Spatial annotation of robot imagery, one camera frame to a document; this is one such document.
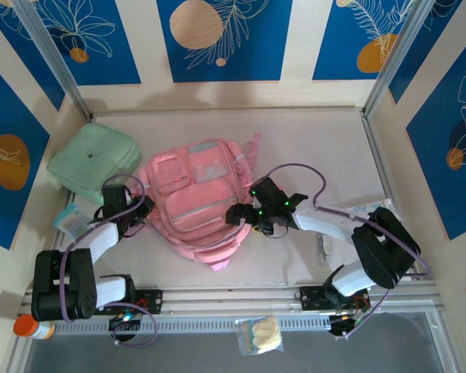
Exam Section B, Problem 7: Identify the pink backpack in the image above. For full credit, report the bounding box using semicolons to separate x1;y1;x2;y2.
134;132;262;273

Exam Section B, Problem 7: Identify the light blue tissue packet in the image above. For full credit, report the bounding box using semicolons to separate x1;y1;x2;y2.
53;202;91;239

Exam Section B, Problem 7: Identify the mint green pouch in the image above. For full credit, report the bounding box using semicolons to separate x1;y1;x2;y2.
46;122;143;206

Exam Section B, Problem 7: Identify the clear plastic packet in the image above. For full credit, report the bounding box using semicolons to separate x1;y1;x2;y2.
318;232;334;262

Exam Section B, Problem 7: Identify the white printed booklet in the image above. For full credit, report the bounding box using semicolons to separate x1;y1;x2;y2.
343;197;405;228

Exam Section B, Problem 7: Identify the circuit board with LED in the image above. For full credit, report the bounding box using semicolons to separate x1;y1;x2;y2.
328;312;369;340
108;310;143;332

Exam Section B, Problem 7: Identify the plastic bag with yellow contents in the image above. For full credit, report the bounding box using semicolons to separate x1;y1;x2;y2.
235;315;285;356

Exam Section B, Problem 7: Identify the orange pill bottle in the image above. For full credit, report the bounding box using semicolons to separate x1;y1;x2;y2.
13;314;57;341

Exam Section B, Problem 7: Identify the aluminium mounting rail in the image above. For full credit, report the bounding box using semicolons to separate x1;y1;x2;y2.
17;286;447;337

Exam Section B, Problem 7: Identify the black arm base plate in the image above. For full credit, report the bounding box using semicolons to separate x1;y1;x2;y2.
298;285;372;312
130;288;164;314

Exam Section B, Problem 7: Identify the aluminium table edge rail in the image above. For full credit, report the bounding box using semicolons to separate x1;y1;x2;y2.
361;110;440;291
89;107;366;117

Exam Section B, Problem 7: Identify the aluminium frame post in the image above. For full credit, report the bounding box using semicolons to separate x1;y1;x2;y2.
13;0;92;120
363;0;438;117

